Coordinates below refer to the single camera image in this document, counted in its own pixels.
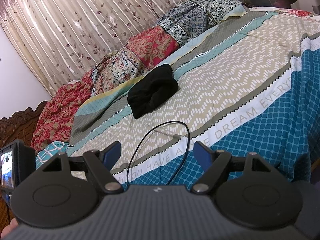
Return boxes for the black pants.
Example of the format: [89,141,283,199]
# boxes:
[127,64,179,119]

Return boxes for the person's hand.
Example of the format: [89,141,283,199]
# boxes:
[1,218,18,239]

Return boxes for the teal lattice pillow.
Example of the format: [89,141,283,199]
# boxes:
[35,141,69,169]

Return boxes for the patterned bedsheet with text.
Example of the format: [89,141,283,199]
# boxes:
[67,8,319,187]

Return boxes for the carved wooden headboard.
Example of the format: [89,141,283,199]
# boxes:
[0,101,47,148]

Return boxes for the colourful patchwork quilt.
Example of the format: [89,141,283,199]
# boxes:
[31,0,244,152]

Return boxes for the beige leaf-print curtain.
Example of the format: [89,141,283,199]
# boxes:
[1,0,185,96]

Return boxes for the black cable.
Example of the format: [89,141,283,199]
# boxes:
[126,120,191,188]

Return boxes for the black phone on mount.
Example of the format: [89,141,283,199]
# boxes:
[1,139,36,193]

